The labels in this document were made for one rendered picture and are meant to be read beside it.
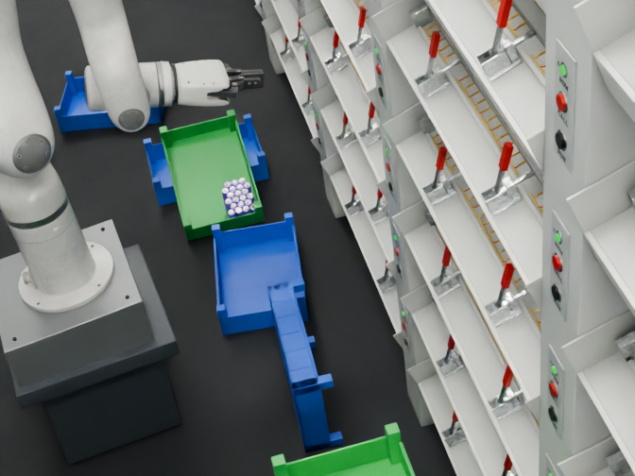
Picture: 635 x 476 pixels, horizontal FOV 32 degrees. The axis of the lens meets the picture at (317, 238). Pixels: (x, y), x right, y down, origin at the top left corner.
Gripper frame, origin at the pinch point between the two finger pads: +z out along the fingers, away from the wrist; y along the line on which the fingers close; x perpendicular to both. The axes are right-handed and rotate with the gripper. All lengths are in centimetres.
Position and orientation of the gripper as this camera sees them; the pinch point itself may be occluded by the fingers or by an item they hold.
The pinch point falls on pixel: (252, 78)
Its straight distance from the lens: 217.7
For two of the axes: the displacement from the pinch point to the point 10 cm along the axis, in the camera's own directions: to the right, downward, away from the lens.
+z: 9.7, -0.9, 2.4
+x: 0.8, -7.7, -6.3
